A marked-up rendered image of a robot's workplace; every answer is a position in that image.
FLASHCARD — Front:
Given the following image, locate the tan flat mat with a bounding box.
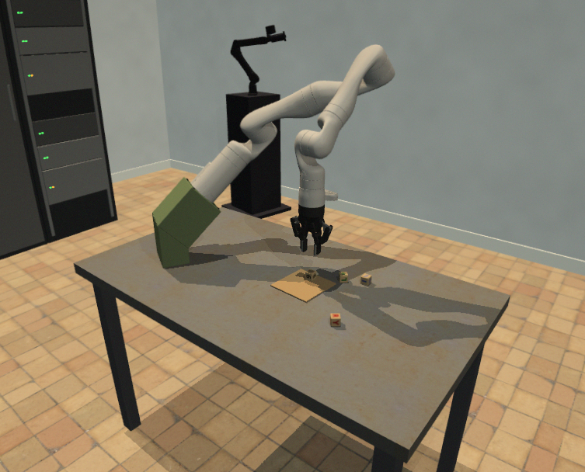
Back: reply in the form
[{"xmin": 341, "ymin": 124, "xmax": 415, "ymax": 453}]
[{"xmin": 270, "ymin": 269, "xmax": 336, "ymax": 303}]

